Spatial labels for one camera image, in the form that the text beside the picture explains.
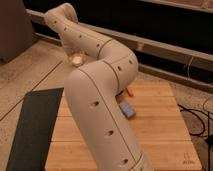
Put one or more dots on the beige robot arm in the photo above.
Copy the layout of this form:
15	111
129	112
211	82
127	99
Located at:
91	91

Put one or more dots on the orange red marker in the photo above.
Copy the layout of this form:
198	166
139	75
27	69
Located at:
129	92

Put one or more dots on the dark floor mat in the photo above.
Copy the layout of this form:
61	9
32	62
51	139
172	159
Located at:
34	130

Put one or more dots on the brown cabinet corner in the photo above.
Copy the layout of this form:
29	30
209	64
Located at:
16	30

